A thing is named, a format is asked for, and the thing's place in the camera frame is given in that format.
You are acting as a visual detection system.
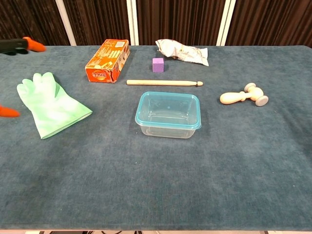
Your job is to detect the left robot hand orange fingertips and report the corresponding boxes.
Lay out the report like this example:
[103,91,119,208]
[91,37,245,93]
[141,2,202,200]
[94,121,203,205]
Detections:
[0,36,47,118]

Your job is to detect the teal translucent container lid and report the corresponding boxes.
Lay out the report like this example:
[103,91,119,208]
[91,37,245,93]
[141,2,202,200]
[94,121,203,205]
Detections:
[135,91,202,130]

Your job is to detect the clear plastic food container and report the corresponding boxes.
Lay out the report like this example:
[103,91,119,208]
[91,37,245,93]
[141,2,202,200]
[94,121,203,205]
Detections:
[135,92,201,139]

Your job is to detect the green rubber glove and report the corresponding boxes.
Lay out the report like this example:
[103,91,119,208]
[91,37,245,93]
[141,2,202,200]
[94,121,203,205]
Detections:
[16,72,94,140]

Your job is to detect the orange cardboard snack box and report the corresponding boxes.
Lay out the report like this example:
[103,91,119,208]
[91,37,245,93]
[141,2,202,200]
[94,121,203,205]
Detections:
[85,39,131,84]

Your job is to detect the purple foam cube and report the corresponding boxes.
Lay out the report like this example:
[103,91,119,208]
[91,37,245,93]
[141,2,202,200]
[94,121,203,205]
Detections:
[152,58,165,73]

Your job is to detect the wooden drumstick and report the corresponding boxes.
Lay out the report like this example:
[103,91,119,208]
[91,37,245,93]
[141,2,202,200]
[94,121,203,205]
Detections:
[126,79,204,87]

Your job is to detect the crumpled white snack bag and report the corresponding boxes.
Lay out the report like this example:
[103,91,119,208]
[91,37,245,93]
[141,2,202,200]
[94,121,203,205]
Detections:
[155,39,210,67]

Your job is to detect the teal table cloth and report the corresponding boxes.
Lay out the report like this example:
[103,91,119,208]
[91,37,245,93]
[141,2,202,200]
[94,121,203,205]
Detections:
[0,45,312,232]

